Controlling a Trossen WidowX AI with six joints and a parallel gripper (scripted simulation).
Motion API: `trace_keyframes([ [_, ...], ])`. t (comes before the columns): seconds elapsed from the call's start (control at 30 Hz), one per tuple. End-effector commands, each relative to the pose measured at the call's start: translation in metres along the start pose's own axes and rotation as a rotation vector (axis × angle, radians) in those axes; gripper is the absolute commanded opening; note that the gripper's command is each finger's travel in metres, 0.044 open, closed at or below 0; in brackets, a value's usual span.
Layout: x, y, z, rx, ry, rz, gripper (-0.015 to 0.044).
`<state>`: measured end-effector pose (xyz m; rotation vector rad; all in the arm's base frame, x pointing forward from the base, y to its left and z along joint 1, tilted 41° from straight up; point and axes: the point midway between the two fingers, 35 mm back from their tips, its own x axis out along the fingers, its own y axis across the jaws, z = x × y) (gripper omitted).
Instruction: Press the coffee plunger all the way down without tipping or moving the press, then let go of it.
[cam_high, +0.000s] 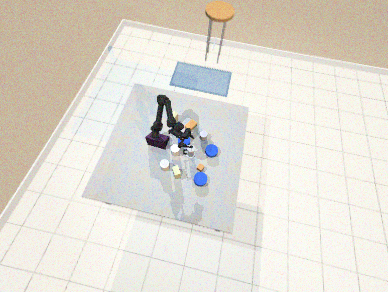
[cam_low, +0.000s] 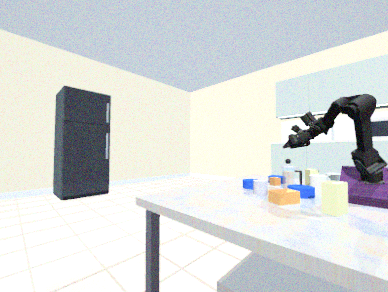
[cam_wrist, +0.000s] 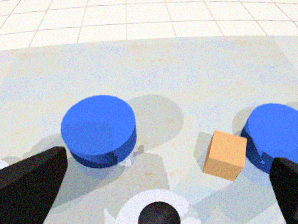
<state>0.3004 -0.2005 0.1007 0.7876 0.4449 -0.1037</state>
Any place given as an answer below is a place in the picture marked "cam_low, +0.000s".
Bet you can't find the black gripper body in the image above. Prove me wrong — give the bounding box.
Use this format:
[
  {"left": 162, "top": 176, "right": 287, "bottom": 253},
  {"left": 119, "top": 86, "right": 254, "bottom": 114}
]
[{"left": 288, "top": 129, "right": 315, "bottom": 146}]

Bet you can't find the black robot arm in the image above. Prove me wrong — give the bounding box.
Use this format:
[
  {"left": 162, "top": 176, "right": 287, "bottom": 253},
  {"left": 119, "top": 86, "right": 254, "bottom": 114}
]
[{"left": 299, "top": 94, "right": 388, "bottom": 185}]

